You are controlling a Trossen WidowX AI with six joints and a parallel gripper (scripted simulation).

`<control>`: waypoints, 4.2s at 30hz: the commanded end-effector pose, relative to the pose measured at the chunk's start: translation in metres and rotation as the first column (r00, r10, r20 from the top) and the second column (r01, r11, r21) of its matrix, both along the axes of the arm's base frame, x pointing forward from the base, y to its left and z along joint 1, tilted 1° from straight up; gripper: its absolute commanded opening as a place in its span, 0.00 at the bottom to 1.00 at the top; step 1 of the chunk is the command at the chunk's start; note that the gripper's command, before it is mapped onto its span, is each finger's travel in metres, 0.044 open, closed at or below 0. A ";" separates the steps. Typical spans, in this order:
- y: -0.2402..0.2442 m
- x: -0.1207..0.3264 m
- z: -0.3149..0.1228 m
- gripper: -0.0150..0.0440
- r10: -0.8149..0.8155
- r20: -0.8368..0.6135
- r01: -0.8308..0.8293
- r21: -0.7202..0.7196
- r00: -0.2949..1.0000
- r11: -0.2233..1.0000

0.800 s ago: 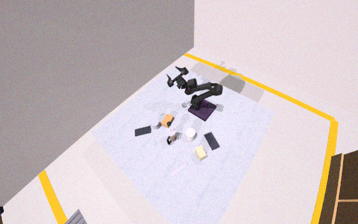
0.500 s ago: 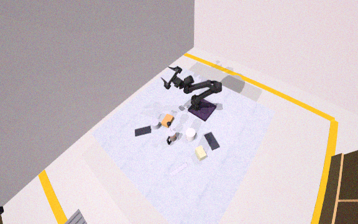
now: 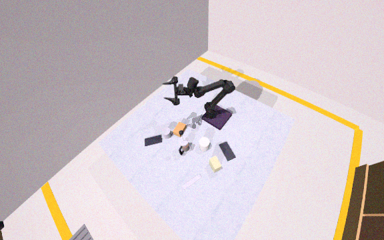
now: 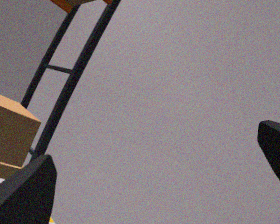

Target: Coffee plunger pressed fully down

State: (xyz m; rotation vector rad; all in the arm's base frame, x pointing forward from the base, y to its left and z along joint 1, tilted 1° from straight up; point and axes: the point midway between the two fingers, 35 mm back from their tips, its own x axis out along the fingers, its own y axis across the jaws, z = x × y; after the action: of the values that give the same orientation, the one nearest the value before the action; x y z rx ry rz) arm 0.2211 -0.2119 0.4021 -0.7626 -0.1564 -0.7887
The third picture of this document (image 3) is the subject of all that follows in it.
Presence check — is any white flat bar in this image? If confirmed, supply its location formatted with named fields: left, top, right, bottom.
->
left=182, top=175, right=201, bottom=189

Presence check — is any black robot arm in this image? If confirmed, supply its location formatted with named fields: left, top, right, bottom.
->
left=178, top=77, right=235, bottom=119

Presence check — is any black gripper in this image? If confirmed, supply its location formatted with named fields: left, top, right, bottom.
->
left=163, top=77, right=187, bottom=105

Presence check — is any glass french press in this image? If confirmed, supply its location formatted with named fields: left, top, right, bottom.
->
left=179, top=130, right=191, bottom=156

